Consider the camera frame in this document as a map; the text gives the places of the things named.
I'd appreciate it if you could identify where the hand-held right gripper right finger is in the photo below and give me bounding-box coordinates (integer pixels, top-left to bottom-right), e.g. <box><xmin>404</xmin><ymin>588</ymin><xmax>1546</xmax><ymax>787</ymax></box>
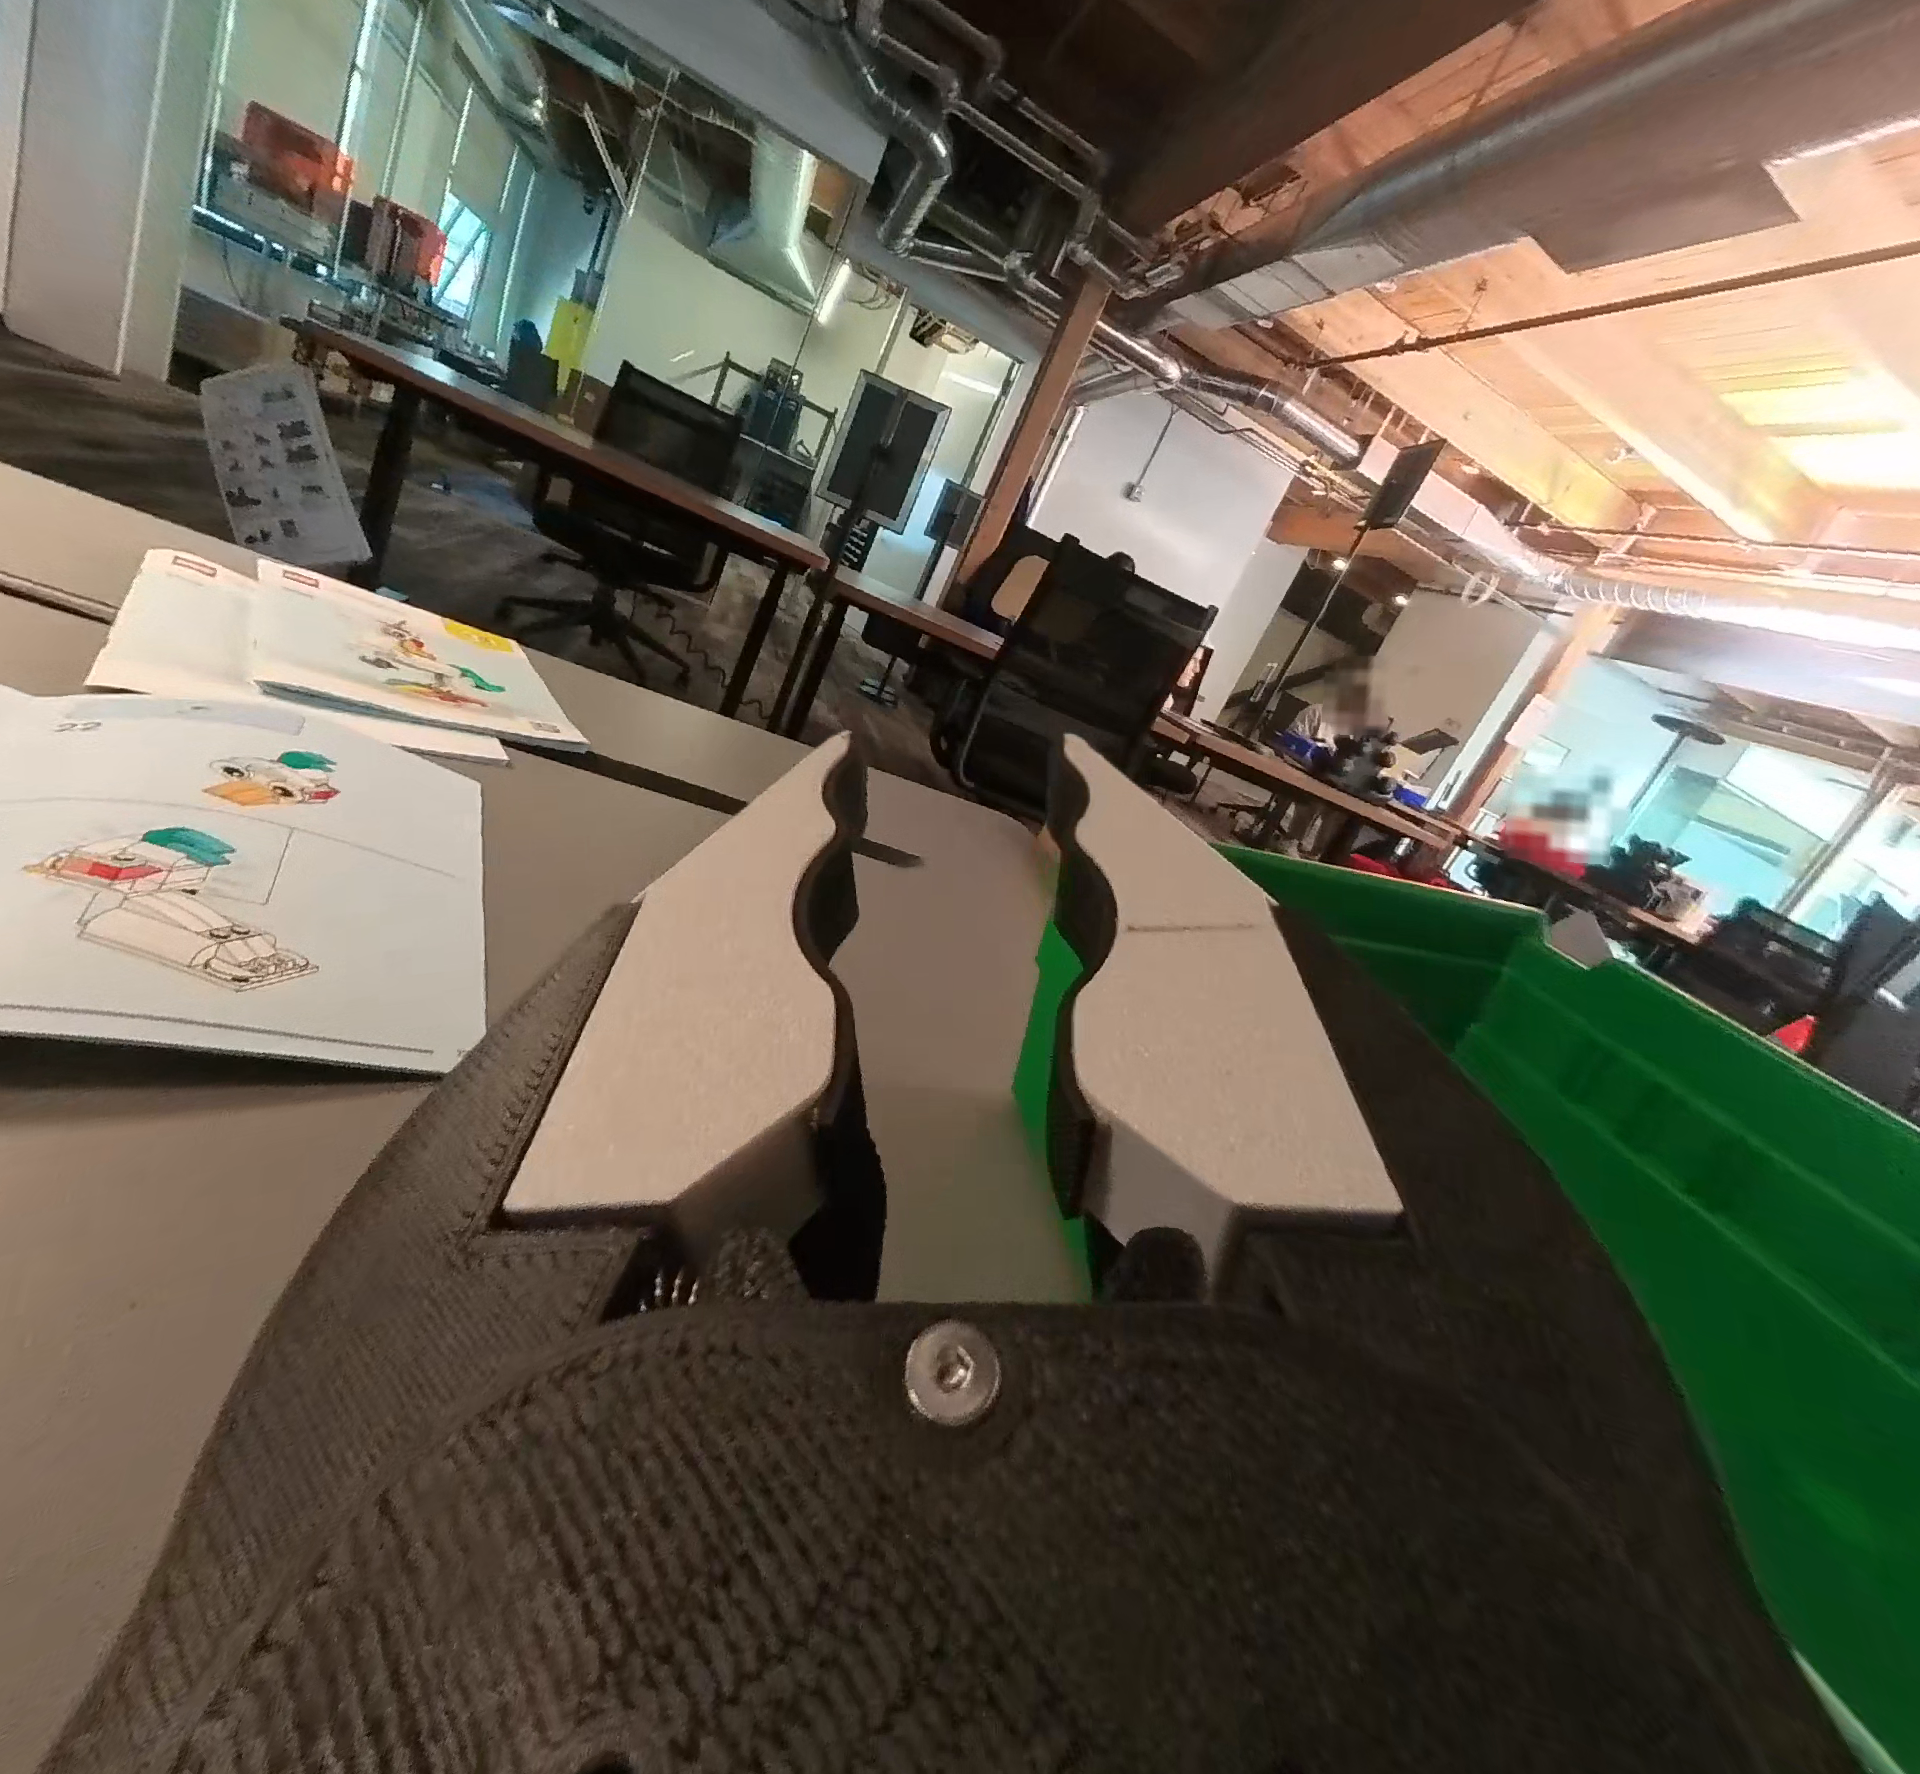
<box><xmin>1043</xmin><ymin>734</ymin><xmax>1409</xmax><ymax>1251</ymax></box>

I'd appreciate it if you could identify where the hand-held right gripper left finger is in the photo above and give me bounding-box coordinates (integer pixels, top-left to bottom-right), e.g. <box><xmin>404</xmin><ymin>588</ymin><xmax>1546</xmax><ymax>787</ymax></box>
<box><xmin>499</xmin><ymin>734</ymin><xmax>872</xmax><ymax>1258</ymax></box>

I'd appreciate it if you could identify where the green plastic bin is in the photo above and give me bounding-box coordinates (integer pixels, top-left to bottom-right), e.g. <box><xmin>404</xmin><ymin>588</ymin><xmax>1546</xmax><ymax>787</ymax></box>
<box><xmin>1012</xmin><ymin>835</ymin><xmax>1920</xmax><ymax>1774</ymax></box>

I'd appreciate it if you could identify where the cluttered work table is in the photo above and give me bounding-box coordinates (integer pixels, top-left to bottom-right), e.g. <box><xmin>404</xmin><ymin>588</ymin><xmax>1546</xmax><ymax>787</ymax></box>
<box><xmin>1156</xmin><ymin>708</ymin><xmax>1479</xmax><ymax>883</ymax></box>

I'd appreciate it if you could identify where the open instruction booklet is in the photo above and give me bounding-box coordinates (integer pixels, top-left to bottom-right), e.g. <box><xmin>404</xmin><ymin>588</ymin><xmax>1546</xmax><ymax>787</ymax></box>
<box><xmin>0</xmin><ymin>688</ymin><xmax>487</xmax><ymax>1077</ymax></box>

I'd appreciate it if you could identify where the black mesh office chair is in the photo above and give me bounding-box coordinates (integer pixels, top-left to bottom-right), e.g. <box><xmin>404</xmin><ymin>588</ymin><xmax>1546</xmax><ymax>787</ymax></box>
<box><xmin>931</xmin><ymin>532</ymin><xmax>1221</xmax><ymax>824</ymax></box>

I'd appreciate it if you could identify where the instruction booklet with yellow corner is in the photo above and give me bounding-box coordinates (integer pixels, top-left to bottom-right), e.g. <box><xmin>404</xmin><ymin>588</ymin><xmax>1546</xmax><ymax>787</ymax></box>
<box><xmin>252</xmin><ymin>562</ymin><xmax>590</xmax><ymax>751</ymax></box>

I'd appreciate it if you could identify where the short brown office table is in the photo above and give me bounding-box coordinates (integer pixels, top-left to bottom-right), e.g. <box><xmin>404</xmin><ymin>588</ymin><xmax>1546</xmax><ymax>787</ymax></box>
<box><xmin>778</xmin><ymin>565</ymin><xmax>1005</xmax><ymax>747</ymax></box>

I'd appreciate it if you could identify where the small monitor on pole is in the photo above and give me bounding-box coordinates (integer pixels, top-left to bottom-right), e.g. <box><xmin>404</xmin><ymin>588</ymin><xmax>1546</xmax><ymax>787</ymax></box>
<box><xmin>1275</xmin><ymin>438</ymin><xmax>1446</xmax><ymax>711</ymax></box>

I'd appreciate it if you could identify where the monitor on floor stand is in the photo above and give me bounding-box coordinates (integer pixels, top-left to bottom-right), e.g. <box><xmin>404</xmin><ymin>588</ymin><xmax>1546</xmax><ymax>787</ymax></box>
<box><xmin>814</xmin><ymin>368</ymin><xmax>953</xmax><ymax>590</ymax></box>

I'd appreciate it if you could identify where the white instruction booklet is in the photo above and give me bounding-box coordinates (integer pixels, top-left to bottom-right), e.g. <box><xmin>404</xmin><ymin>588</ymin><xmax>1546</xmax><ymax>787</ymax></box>
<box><xmin>85</xmin><ymin>547</ymin><xmax>511</xmax><ymax>766</ymax></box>

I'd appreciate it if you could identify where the long brown office table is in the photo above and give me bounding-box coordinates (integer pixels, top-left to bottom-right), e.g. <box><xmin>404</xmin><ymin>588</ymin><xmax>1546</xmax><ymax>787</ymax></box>
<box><xmin>282</xmin><ymin>316</ymin><xmax>836</xmax><ymax>741</ymax></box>

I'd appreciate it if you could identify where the upright instruction sheet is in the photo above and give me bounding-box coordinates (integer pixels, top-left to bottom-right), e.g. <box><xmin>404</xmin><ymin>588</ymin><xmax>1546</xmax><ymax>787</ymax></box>
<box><xmin>198</xmin><ymin>362</ymin><xmax>372</xmax><ymax>564</ymax></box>

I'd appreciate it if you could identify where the red cabinet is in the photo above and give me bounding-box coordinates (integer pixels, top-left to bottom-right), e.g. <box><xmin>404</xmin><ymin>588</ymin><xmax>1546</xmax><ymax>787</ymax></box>
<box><xmin>239</xmin><ymin>99</ymin><xmax>357</xmax><ymax>218</ymax></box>

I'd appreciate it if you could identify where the wooden support post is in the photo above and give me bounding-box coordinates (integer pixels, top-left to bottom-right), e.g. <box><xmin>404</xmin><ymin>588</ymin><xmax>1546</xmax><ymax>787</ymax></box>
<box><xmin>944</xmin><ymin>273</ymin><xmax>1115</xmax><ymax>606</ymax></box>

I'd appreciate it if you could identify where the spiral silver duct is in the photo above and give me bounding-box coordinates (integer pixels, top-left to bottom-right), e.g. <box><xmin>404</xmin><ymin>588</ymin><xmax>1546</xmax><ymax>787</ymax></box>
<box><xmin>712</xmin><ymin>130</ymin><xmax>901</xmax><ymax>293</ymax></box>

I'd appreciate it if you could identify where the large silver ventilation duct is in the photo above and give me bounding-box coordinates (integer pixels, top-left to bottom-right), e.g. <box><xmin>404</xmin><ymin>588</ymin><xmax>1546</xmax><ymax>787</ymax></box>
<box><xmin>1169</xmin><ymin>0</ymin><xmax>1920</xmax><ymax>321</ymax></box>

